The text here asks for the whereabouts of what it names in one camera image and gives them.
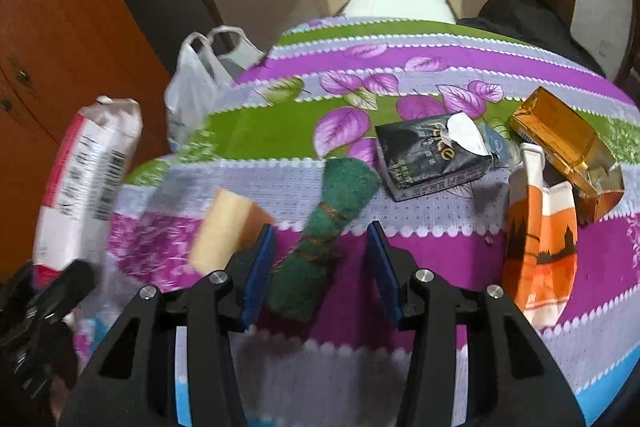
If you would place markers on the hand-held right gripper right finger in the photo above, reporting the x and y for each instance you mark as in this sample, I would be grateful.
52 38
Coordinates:
382 272

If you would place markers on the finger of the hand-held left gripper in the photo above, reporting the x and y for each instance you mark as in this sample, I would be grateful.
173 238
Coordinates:
65 289

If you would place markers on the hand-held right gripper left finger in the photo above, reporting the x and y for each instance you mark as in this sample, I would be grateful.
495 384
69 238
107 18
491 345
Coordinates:
257 277

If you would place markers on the green scouring cloth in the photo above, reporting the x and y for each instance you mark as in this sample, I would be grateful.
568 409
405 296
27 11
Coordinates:
340 187

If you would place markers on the white red packet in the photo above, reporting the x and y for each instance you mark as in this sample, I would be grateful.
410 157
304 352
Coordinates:
85 167

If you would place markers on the yellow sponge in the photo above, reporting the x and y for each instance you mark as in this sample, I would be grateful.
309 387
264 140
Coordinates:
225 222

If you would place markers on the purple green leaf-print tablecloth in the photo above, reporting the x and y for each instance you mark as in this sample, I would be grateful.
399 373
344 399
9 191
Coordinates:
450 257

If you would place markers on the black tissue pack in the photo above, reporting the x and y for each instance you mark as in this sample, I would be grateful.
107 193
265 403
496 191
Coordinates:
425 157

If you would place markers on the orange white carton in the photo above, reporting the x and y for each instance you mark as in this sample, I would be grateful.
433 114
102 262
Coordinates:
540 247

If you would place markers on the clear plastic wrapper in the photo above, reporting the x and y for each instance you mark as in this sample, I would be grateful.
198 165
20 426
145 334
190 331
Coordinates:
502 147

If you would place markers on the white plastic bag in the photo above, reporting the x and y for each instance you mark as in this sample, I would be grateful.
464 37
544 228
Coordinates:
192 92

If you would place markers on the gold cardboard box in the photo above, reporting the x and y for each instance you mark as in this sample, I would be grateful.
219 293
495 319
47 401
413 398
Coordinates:
555 122

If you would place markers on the orange wooden cupboard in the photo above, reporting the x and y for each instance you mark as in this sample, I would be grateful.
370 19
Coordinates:
75 32

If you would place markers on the black bag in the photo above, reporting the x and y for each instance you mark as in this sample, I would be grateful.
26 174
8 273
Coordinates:
520 7

